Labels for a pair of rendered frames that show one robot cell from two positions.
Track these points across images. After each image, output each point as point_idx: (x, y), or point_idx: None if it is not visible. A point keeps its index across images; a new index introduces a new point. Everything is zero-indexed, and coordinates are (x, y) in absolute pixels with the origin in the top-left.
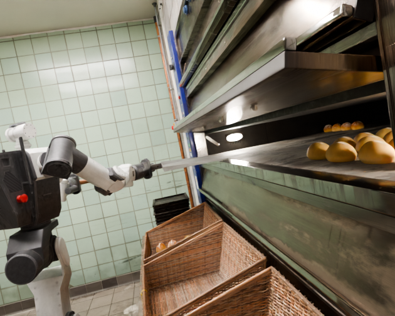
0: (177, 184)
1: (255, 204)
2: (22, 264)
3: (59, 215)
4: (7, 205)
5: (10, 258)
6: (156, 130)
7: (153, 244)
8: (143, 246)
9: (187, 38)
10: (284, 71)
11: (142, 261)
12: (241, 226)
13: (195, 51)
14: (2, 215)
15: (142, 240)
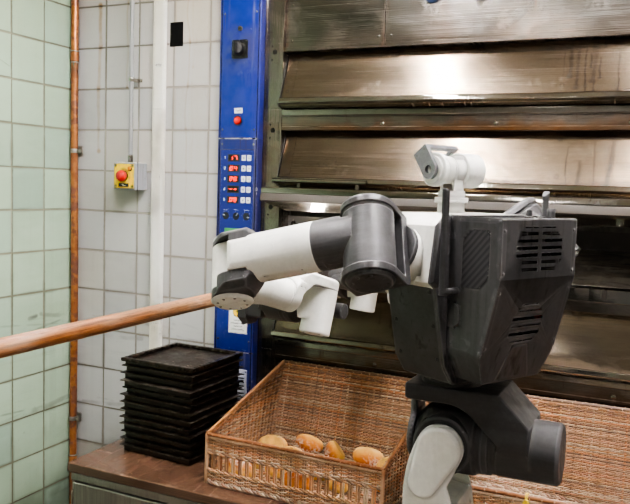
0: (50, 323)
1: (617, 344)
2: (563, 443)
3: None
4: (553, 326)
5: (560, 432)
6: (28, 166)
7: (168, 471)
8: (150, 478)
9: (379, 31)
10: None
11: (240, 500)
12: (591, 376)
13: (451, 77)
14: (527, 348)
15: (102, 469)
